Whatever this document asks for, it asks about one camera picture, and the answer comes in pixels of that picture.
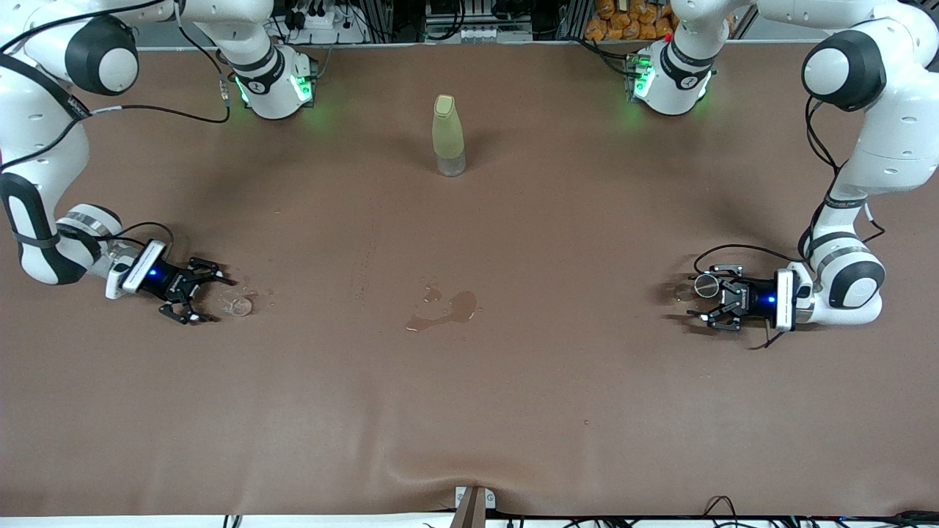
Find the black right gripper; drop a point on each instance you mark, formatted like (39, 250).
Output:
(163, 281)

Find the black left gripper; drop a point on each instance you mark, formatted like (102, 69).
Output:
(754, 301)

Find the steel double-ended jigger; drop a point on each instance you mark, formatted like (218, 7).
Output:
(708, 284)

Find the clear glass cup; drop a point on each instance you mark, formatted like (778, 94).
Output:
(238, 304)

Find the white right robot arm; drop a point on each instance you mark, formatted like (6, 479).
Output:
(44, 147)

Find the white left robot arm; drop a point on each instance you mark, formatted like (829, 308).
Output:
(895, 154)

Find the brown table mat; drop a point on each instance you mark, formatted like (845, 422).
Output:
(513, 403)

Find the brown liquid puddle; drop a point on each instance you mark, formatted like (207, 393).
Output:
(462, 304)

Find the white power strip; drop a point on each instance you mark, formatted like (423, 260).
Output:
(334, 29)

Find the pile of orange items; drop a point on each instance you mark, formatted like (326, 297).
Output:
(623, 22)

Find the translucent yellow-green bottle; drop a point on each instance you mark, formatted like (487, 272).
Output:
(448, 132)

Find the metal mount bracket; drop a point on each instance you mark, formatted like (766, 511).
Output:
(473, 513)

